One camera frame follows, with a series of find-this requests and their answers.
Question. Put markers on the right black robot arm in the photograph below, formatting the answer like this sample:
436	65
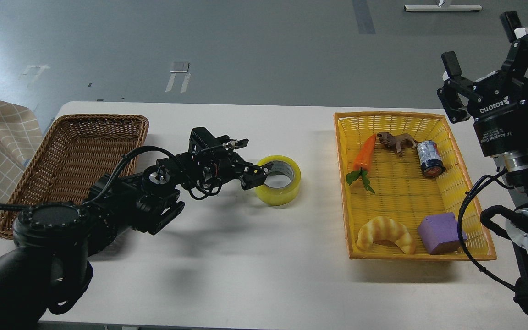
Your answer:
510	224

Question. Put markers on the brown toy animal figure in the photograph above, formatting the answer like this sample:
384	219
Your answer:
397	142

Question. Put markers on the small blue white can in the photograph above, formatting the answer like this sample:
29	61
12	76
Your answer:
430	160

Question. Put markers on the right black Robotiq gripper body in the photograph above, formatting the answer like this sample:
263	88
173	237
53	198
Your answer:
501	117

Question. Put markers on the yellow tape roll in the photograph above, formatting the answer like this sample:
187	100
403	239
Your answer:
281	166

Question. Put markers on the brown wicker basket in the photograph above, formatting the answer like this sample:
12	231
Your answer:
77	150

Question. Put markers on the yellow plastic basket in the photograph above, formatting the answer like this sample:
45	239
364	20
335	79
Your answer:
401	191

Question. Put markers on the orange toy carrot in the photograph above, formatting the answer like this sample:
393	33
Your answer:
362	164

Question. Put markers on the purple foam cube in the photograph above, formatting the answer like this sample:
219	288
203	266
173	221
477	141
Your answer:
439	233

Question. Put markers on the white metal stand base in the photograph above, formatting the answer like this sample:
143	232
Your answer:
443	6

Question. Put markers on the toy croissant bread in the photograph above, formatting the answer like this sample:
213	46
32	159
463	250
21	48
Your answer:
382	228

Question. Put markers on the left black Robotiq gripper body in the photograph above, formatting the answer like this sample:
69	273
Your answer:
219	167

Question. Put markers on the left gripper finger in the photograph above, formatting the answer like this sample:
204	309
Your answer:
253	176
237	144

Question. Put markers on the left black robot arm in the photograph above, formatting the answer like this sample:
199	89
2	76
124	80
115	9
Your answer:
49	268

